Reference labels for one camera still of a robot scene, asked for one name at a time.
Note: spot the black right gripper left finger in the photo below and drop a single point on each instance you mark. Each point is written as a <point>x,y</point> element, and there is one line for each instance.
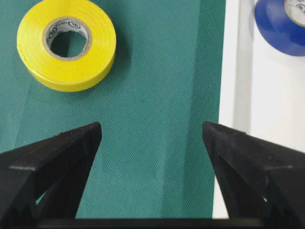
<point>46,179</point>

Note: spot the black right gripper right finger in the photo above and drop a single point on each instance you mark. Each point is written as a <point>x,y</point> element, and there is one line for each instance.
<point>258,179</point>

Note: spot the blue tape roll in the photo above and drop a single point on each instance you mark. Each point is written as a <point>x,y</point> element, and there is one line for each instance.
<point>279,28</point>

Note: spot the white plastic case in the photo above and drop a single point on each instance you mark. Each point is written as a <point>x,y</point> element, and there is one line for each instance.
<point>262,90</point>

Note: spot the yellow tape roll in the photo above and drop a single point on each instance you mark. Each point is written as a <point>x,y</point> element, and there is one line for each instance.
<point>48,19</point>

